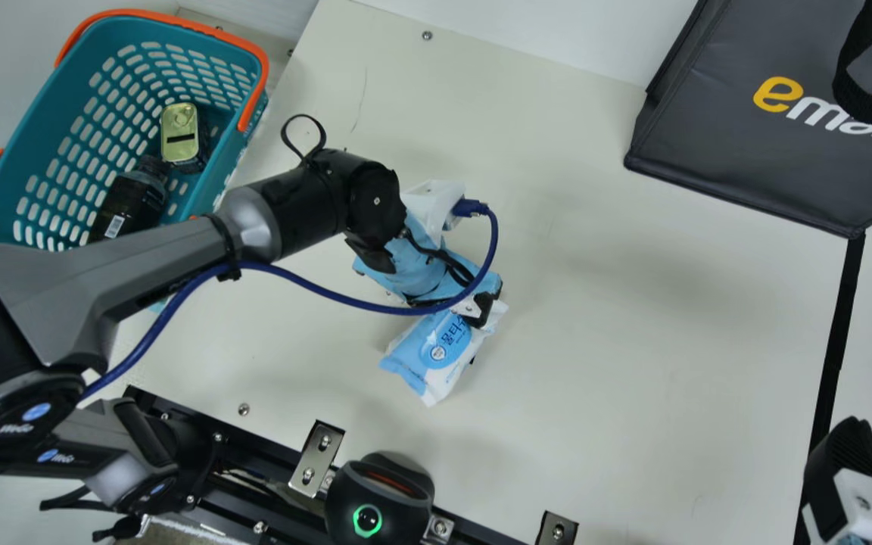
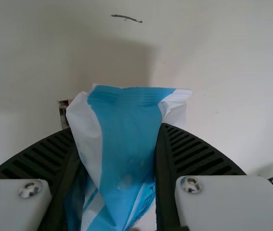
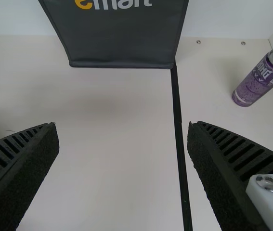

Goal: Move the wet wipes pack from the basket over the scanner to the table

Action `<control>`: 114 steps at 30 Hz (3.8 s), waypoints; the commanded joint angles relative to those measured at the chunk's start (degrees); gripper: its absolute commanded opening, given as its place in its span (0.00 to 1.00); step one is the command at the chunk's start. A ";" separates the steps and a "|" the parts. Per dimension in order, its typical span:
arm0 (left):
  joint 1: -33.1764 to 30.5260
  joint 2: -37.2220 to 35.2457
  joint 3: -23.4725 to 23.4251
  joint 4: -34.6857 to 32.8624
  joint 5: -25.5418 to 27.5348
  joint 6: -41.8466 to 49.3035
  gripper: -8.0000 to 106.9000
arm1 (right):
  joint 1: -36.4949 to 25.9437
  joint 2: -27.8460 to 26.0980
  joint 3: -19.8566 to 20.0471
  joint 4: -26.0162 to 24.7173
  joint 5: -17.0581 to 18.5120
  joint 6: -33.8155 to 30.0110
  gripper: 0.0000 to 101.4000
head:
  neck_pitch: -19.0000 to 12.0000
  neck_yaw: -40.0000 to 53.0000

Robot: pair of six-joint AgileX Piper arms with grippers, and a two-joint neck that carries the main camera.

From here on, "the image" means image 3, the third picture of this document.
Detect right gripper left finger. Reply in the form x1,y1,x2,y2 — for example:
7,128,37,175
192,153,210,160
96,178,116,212
0,122,61,231

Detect black strip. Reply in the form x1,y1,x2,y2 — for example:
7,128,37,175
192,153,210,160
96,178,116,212
170,63,194,231

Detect dark grey bag with straps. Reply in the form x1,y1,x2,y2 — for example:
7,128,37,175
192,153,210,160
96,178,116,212
38,0,190,70

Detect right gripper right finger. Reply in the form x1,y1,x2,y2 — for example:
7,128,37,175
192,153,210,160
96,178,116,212
186,120,273,231

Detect purple can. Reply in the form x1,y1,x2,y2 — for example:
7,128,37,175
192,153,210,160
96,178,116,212
231,48,273,107

